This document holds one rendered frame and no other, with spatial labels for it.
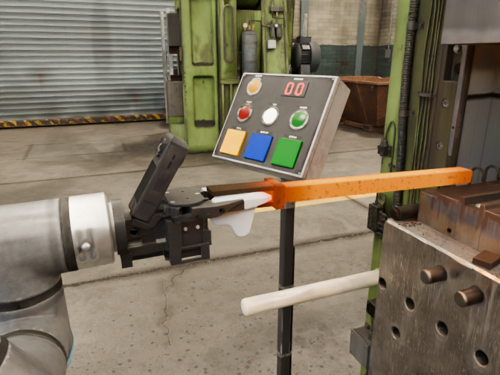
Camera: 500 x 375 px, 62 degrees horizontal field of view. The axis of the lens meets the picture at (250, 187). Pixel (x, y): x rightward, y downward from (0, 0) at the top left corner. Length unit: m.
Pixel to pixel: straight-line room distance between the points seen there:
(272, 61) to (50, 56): 4.32
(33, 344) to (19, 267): 0.08
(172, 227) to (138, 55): 8.03
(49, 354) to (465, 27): 0.80
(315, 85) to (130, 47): 7.49
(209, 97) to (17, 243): 5.13
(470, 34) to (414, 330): 0.57
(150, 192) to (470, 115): 0.78
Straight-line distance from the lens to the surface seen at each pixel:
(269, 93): 1.22
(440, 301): 0.87
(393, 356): 1.04
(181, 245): 0.54
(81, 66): 8.46
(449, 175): 0.77
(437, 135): 1.10
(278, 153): 1.10
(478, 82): 1.08
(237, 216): 0.56
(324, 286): 1.20
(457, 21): 0.88
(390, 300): 0.99
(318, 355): 1.98
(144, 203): 0.53
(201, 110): 5.57
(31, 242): 0.51
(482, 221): 0.85
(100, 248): 0.51
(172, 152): 0.51
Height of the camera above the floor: 1.25
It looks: 18 degrees down
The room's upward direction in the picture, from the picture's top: straight up
